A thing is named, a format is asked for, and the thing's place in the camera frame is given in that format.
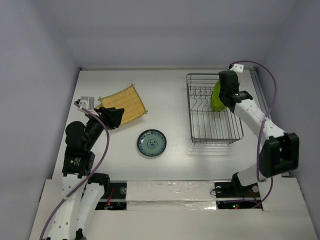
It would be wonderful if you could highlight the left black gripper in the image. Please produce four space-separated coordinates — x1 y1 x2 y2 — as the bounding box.
85 105 124 149

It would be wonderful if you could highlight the square bamboo tray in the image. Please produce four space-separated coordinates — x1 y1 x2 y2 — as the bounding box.
98 84 148 125

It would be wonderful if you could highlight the blue patterned plate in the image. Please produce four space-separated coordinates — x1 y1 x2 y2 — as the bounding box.
136 129 168 158

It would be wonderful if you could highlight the rounded bamboo tray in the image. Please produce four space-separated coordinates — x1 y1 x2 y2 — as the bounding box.
94 105 103 110

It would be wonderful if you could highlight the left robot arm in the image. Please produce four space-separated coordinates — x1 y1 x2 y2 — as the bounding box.
39 103 125 240

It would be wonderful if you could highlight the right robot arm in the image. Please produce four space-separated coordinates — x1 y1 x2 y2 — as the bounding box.
218 70 300 196

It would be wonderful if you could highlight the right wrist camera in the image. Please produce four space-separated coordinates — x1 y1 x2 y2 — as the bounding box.
228 63 244 74

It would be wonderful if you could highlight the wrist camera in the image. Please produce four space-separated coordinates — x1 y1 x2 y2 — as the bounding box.
75 96 95 111
228 63 244 74

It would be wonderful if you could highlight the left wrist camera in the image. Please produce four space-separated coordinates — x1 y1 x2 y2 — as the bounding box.
75 96 95 111

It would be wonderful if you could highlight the black wire dish rack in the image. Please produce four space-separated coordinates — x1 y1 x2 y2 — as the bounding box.
186 73 244 146

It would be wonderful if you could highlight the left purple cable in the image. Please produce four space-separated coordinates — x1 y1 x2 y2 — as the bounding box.
37 102 111 240

